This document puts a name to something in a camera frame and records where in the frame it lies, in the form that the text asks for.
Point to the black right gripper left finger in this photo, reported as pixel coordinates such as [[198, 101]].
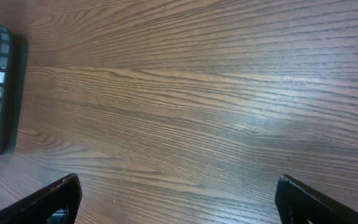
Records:
[[56, 203]]

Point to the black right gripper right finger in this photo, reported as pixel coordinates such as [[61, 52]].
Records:
[[297, 202]]

